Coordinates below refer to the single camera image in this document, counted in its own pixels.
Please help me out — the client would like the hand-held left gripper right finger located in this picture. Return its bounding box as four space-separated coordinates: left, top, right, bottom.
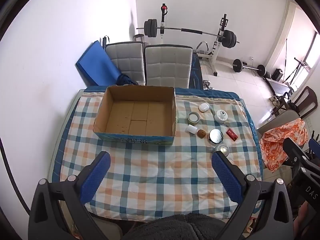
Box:
211 151 294 240

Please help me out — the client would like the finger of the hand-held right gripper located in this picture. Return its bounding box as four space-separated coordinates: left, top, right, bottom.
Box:
308 133 320 161
282 137 312 167

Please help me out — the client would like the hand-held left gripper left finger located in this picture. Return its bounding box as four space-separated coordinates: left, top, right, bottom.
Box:
28 151 111 240

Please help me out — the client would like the silver round coin case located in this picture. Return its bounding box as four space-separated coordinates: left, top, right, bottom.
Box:
215 144 230 157

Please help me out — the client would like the small red box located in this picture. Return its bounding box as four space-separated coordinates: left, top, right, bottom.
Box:
226 128 238 141

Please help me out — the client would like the black round tin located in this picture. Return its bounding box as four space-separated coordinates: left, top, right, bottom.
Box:
209 128 225 144

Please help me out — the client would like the white round cream jar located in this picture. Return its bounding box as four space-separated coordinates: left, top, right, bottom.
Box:
214 109 228 124

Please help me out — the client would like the cardboard box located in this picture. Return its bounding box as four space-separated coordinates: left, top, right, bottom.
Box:
93 85 177 146

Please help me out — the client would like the person's right hand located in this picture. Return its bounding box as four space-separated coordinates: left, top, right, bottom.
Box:
292 201 312 235

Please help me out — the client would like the orange floral cloth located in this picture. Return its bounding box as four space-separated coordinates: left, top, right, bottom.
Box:
259 118 309 172

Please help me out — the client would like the dark wooden chair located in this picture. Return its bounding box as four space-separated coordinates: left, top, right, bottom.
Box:
291 86 318 120

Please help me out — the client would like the checked blanket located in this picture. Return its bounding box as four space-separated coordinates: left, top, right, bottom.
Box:
51 86 264 222

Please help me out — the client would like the person's dark fleece clothing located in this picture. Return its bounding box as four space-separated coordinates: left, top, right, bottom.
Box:
122 213 226 240

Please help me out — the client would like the black tripod stand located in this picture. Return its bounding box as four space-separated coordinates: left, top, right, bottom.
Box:
285 57 312 86

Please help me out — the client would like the black speaker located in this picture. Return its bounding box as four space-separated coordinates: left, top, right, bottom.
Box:
272 68 284 82

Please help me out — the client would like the dark blue bag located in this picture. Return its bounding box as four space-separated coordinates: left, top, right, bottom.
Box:
116 73 138 86

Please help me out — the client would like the short barbell with black plates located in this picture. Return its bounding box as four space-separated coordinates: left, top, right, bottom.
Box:
232 58 266 77

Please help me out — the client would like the dark blue patterned cloth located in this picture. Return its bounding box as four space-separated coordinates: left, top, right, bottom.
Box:
189 54 203 90

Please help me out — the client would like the blue foam mat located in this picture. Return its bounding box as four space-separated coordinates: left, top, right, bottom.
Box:
76 41 123 87

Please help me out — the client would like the grey padded chair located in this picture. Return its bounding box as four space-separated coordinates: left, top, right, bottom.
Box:
144 44 194 89
105 42 146 86

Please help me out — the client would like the white bench press rack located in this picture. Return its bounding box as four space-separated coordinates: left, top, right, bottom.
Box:
159 3 230 77

